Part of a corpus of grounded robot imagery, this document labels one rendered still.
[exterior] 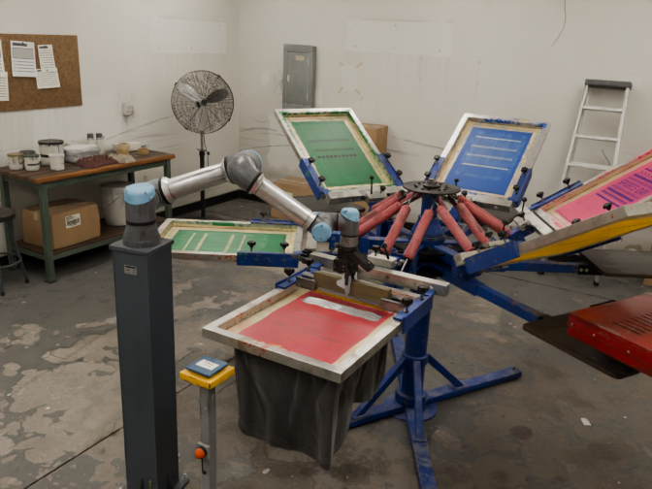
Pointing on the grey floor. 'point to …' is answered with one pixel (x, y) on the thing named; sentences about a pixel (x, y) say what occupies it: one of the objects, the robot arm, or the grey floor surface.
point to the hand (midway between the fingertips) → (350, 291)
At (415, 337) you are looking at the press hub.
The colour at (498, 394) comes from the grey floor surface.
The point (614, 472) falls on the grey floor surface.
